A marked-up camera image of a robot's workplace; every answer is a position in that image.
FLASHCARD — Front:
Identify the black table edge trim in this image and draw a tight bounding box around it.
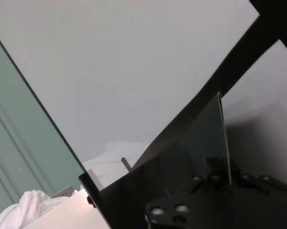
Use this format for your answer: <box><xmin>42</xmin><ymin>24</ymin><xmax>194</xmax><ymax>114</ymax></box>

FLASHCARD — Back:
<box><xmin>0</xmin><ymin>23</ymin><xmax>88</xmax><ymax>174</ymax></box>

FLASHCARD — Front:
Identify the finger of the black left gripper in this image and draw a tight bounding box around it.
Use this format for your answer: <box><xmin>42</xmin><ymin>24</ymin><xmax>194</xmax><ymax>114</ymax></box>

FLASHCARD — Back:
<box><xmin>78</xmin><ymin>168</ymin><xmax>104</xmax><ymax>211</ymax></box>

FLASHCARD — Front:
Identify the black printed tote bag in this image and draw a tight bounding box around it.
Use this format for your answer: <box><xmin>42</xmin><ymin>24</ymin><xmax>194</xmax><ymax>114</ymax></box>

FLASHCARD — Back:
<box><xmin>99</xmin><ymin>92</ymin><xmax>233</xmax><ymax>229</ymax></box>

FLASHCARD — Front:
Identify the white crumpled cloth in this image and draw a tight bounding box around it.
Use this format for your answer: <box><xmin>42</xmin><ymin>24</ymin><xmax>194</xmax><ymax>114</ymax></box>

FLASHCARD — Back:
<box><xmin>0</xmin><ymin>189</ymin><xmax>74</xmax><ymax>229</ymax></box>

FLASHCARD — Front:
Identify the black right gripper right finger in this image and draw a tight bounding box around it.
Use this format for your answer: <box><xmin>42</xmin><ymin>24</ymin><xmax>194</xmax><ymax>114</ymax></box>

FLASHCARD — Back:
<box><xmin>231</xmin><ymin>175</ymin><xmax>287</xmax><ymax>229</ymax></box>

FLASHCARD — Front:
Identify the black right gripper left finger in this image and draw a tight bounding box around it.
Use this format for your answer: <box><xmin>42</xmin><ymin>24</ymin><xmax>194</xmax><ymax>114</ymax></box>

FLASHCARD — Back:
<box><xmin>145</xmin><ymin>156</ymin><xmax>233</xmax><ymax>229</ymax></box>

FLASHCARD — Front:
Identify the grey metal bracket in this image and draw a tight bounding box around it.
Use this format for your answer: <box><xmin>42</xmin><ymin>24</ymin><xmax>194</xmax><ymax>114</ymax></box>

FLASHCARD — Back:
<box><xmin>50</xmin><ymin>184</ymin><xmax>74</xmax><ymax>199</ymax></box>

